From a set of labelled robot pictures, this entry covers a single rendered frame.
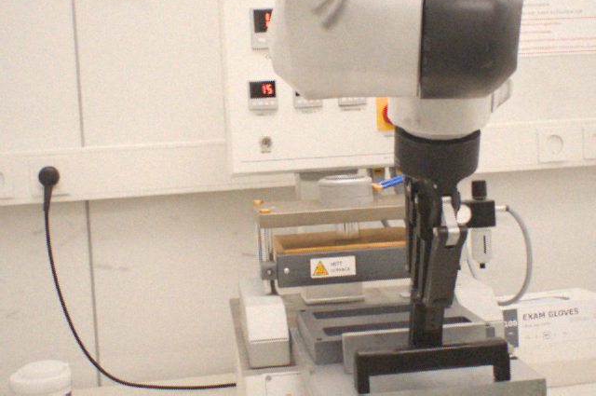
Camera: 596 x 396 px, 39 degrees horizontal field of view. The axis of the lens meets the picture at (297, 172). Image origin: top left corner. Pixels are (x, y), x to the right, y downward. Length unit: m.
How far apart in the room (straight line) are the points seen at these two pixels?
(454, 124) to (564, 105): 1.19
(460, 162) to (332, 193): 0.50
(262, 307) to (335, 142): 0.38
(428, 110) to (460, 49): 0.12
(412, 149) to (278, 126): 0.65
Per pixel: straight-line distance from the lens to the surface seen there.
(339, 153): 1.38
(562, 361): 1.58
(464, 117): 0.72
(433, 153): 0.73
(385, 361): 0.83
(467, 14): 0.60
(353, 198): 1.22
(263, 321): 1.09
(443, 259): 0.76
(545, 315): 1.67
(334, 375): 0.89
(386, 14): 0.60
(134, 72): 1.68
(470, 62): 0.60
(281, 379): 1.08
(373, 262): 1.17
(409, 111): 0.72
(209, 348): 1.73
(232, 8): 1.37
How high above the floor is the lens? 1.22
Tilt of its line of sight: 3 degrees down
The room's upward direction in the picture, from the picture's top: 3 degrees counter-clockwise
